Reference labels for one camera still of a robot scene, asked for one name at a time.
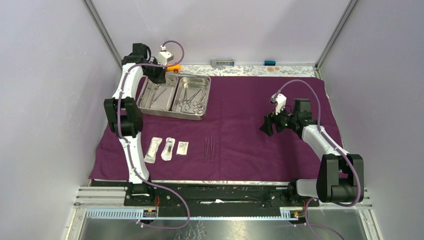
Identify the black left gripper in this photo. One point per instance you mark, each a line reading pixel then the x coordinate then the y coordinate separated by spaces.
pixel 159 78

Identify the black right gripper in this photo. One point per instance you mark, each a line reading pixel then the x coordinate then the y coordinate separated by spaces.
pixel 266 127

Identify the purple cloth wrap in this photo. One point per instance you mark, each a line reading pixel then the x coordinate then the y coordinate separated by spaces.
pixel 235 111

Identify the perforated steel instrument tray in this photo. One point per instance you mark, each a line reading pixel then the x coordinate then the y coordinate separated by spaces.
pixel 167 104

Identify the steel scalpel handle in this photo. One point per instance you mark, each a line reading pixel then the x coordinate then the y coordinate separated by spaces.
pixel 207 139

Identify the small white sterile packet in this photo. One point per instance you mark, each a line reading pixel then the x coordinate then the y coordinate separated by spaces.
pixel 182 148

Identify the long white sterile packet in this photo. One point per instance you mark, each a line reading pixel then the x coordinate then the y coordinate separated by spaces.
pixel 150 156

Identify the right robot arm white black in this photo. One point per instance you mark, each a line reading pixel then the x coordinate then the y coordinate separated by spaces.
pixel 340 177

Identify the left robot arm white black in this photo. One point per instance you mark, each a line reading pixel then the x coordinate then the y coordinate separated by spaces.
pixel 125 119

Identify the steel surgical forceps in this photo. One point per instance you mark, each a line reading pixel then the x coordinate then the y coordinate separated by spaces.
pixel 186 102

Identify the orange toy car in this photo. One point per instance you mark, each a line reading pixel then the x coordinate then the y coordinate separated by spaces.
pixel 174 69

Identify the blue plastic block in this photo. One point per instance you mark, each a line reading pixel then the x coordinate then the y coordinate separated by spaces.
pixel 269 63

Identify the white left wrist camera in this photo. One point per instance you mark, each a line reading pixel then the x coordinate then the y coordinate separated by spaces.
pixel 164 56

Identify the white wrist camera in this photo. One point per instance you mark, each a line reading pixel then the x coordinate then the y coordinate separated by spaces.
pixel 164 56
pixel 279 100

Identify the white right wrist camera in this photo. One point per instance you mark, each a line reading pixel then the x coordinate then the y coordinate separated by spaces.
pixel 279 100

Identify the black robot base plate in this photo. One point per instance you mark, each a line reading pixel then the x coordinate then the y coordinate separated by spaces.
pixel 209 200

